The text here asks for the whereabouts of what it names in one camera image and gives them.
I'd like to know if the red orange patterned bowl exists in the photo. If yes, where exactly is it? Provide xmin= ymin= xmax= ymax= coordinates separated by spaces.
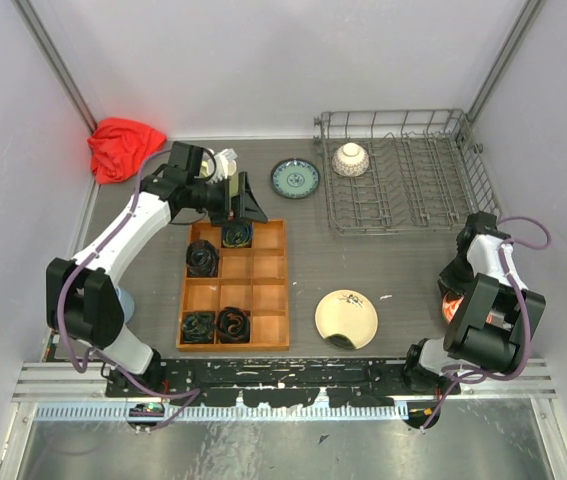
xmin=441 ymin=292 xmax=464 ymax=324

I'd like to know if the blue yellow rolled tie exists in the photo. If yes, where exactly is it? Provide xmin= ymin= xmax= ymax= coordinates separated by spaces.
xmin=222 ymin=222 xmax=253 ymax=248

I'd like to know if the yellow green ceramic mug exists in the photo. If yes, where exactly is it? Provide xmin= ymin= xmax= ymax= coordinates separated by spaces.
xmin=200 ymin=154 xmax=239 ymax=197

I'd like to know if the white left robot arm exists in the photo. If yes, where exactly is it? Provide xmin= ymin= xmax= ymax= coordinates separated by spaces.
xmin=46 ymin=141 xmax=268 ymax=396

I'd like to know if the white purple patterned bowl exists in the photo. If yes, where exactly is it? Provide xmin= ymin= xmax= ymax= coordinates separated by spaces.
xmin=332 ymin=142 xmax=370 ymax=178

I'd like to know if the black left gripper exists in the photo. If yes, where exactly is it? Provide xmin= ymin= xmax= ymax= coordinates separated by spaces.
xmin=189 ymin=172 xmax=269 ymax=229

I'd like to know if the blue green patterned plate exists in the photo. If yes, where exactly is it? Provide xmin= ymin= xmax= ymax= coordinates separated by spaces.
xmin=270 ymin=158 xmax=321 ymax=199

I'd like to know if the dark brown rolled tie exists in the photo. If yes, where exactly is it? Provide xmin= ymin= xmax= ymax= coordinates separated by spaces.
xmin=186 ymin=239 xmax=220 ymax=278

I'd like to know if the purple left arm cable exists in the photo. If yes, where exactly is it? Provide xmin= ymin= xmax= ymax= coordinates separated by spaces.
xmin=55 ymin=149 xmax=204 ymax=434

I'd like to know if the orange wooden compartment tray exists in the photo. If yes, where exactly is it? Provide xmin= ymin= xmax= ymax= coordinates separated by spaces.
xmin=176 ymin=219 xmax=290 ymax=354

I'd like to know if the red crumpled cloth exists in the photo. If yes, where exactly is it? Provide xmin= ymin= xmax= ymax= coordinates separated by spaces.
xmin=87 ymin=117 xmax=167 ymax=185

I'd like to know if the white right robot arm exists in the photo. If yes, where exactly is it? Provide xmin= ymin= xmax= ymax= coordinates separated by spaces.
xmin=401 ymin=211 xmax=546 ymax=394

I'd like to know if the cream plate with flower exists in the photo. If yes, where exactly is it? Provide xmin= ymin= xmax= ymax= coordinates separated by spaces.
xmin=315 ymin=289 xmax=378 ymax=350

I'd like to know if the black orange rolled tie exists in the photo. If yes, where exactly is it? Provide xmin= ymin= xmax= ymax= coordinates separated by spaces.
xmin=215 ymin=306 xmax=251 ymax=344

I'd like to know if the light blue ceramic mug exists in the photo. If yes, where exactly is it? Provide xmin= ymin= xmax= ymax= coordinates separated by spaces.
xmin=116 ymin=286 xmax=135 ymax=324

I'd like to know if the grey wire dish rack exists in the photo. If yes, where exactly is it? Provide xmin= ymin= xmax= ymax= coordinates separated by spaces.
xmin=314 ymin=108 xmax=500 ymax=235

